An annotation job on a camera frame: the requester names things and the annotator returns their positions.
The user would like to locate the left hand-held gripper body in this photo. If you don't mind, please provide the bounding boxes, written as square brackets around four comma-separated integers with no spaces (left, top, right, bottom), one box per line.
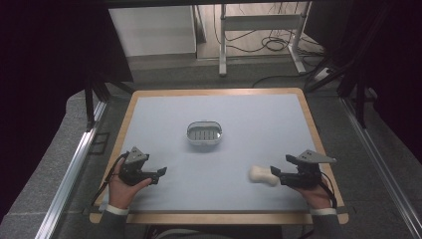
[117,146,160,186]

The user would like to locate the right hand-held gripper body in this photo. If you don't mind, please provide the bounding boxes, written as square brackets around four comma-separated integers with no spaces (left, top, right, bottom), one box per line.
[280,149,337,190]

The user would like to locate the white soap dish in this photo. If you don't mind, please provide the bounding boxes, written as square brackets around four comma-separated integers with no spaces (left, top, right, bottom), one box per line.
[185,119,224,146]

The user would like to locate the person's left hand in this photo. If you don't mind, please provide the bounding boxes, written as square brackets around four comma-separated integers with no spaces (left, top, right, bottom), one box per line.
[107,156,153,210]

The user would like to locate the person's right hand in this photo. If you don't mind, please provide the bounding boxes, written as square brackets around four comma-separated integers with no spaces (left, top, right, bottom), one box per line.
[293,178,333,211]

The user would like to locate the light blue table mat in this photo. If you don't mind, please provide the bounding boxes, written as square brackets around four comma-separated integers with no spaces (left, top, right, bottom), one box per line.
[99,93,336,214]

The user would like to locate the wooden table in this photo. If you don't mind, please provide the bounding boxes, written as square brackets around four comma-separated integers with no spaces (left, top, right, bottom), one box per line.
[89,87,350,226]

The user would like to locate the black metal stand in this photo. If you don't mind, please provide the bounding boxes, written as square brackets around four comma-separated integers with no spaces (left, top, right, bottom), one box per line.
[83,73,135,132]
[303,3,392,129]

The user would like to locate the white power strip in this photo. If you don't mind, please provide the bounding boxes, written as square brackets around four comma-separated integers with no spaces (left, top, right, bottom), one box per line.
[313,67,333,83]

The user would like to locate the dark curtain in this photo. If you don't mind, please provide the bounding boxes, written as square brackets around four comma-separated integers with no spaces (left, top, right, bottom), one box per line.
[303,0,422,165]
[0,0,134,223]

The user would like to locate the white cabinet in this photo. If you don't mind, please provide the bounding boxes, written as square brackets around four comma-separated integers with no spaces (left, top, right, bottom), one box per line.
[107,5,198,58]

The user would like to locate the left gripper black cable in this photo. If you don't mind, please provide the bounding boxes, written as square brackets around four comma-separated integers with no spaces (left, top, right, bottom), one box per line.
[91,151,129,207]

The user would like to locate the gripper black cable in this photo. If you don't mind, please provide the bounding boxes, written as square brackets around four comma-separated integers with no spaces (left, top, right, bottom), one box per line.
[91,151,129,207]
[318,171,338,209]

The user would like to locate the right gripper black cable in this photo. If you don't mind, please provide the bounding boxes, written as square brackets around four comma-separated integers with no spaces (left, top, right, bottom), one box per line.
[318,171,338,209]

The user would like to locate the black floor bracket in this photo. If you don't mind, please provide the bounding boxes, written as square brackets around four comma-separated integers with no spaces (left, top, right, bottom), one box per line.
[88,131,111,156]

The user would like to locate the metal floor rail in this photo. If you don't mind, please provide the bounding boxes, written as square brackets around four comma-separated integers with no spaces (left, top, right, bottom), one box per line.
[340,97,422,239]
[34,100,107,239]

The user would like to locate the black floor cables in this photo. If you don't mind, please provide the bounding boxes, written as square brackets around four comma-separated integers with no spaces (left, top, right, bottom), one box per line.
[212,2,327,89]

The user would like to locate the white desk frame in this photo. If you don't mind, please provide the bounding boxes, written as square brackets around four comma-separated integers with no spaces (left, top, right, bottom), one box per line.
[218,1,314,78]

